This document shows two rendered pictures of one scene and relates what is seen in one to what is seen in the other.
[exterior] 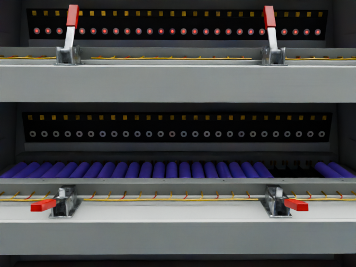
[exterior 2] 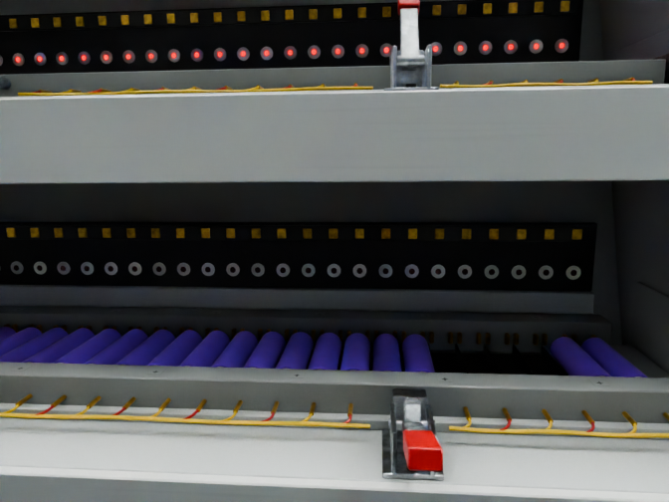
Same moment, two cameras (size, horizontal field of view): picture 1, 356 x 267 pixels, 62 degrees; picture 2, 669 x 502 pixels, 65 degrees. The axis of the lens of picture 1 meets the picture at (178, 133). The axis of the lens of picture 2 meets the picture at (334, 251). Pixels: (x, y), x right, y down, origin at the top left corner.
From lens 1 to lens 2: 0.16 m
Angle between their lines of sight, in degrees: 7
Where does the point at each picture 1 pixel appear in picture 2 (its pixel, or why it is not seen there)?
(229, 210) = (290, 451)
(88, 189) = not seen: outside the picture
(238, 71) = (313, 105)
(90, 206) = not seen: outside the picture
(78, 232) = not seen: outside the picture
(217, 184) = (277, 383)
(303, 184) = (493, 390)
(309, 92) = (494, 155)
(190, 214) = (186, 459)
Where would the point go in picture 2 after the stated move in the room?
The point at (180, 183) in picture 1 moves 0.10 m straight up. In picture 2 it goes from (188, 378) to (199, 203)
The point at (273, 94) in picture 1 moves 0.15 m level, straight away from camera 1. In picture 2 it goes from (403, 160) to (457, 220)
